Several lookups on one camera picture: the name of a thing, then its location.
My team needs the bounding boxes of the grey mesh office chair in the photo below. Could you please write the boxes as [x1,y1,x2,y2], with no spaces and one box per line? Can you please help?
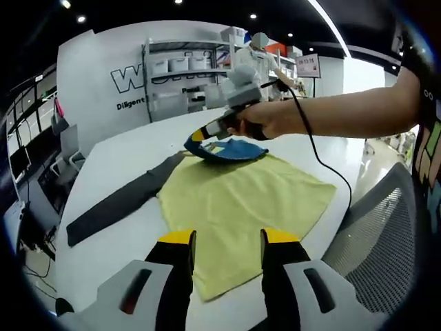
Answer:
[322,161,430,315]

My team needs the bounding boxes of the person's black printed shirt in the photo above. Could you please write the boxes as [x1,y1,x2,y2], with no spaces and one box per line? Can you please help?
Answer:
[392,20,441,242]

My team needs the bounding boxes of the grey metal shelving unit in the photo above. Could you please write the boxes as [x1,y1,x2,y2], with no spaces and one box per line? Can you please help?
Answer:
[142,37,239,122]

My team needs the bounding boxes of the pink timer screen on stand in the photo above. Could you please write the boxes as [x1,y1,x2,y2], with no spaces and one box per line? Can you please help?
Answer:
[295,53,322,99]

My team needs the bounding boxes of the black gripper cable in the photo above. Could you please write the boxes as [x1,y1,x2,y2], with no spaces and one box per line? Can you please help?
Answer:
[260,81,353,212]

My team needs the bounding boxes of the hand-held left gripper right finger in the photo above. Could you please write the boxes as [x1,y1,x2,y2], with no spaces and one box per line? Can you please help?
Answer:
[260,228,373,331]

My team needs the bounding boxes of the yellow garment with dark sleeves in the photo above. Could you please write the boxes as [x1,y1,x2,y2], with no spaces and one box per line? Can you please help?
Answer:
[65,137,338,303]

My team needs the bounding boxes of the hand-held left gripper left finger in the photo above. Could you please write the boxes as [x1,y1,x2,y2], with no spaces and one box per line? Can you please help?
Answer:
[98,229,197,331]

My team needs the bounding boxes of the white storage bin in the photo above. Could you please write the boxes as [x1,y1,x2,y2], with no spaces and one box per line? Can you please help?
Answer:
[170,57,189,74]
[151,58,170,75]
[220,27,247,45]
[189,55,208,73]

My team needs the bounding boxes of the white framed monitor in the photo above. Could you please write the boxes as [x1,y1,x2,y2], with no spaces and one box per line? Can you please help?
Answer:
[8,146,32,182]

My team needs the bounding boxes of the black chair armrest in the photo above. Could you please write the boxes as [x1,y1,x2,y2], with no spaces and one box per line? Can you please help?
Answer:
[54,297,75,317]

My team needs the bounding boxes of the white frame chair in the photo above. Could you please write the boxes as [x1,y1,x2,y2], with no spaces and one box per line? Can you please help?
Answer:
[51,123,88,174]

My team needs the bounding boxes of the grey box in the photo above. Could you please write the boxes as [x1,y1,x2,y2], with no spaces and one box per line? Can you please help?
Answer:
[205,84,228,108]
[151,92,189,113]

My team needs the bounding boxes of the person's right hand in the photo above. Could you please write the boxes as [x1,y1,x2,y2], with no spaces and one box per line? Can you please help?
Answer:
[229,99,301,141]

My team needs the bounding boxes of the pink hanging bag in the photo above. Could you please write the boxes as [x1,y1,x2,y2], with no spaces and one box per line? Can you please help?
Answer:
[53,98,67,120]

